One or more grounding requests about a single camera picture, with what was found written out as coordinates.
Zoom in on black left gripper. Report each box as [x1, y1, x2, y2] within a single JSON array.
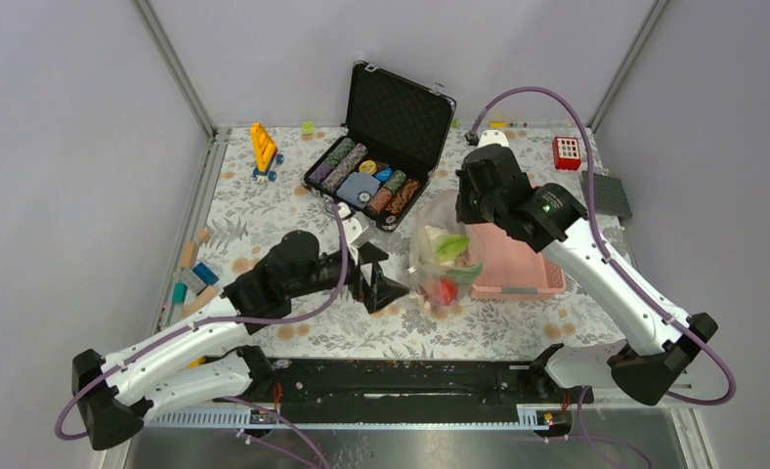
[[289, 242, 409, 313]]

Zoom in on clear pink zip top bag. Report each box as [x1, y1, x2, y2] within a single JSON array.
[[406, 190, 483, 315]]

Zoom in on white toy dumpling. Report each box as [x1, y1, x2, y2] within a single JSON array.
[[425, 225, 470, 267]]

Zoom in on green toy leaf vegetable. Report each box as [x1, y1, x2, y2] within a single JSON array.
[[433, 234, 483, 284]]

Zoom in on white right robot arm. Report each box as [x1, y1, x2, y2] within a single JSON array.
[[456, 144, 717, 405]]

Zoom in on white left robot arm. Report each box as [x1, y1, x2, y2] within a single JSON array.
[[72, 231, 408, 450]]

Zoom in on red toy block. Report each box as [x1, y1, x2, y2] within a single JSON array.
[[552, 136, 582, 171]]

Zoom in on pink plastic basket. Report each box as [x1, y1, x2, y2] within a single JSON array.
[[466, 224, 566, 301]]

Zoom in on black poker chip case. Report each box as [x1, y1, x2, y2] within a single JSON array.
[[303, 61, 456, 233]]

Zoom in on grey building baseplate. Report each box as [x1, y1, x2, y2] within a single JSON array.
[[579, 170, 633, 220]]

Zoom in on yellow toy ladder cart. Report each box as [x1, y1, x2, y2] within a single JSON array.
[[250, 122, 284, 182]]

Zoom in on blue toy block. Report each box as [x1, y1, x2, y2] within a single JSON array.
[[192, 262, 219, 286]]

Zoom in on grey toy block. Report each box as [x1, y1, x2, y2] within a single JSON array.
[[177, 269, 207, 295]]

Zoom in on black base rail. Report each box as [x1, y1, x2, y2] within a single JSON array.
[[211, 357, 595, 427]]

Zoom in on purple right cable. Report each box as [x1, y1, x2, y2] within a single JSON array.
[[466, 86, 739, 407]]

